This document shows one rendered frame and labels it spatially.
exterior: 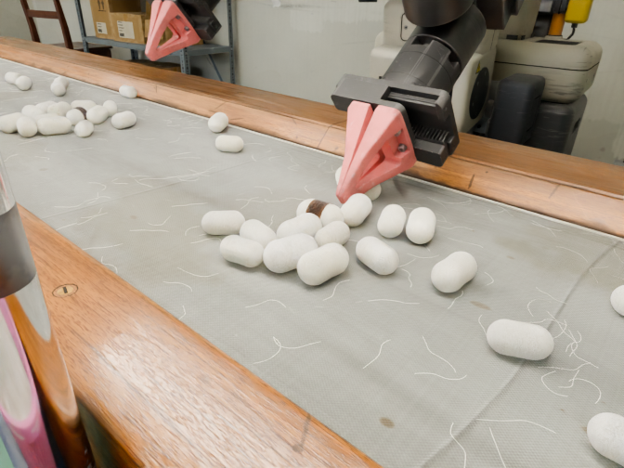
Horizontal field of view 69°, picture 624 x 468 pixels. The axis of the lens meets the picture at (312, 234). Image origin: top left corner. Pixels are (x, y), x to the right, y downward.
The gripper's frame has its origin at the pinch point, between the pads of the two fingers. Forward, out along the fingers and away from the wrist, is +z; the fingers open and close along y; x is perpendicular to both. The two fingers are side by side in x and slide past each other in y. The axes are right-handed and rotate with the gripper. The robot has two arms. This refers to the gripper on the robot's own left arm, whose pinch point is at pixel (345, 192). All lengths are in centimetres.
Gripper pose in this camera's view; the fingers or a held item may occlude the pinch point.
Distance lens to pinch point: 37.6
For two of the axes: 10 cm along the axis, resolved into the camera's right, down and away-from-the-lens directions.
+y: 7.5, 3.4, -5.7
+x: 3.9, 4.7, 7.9
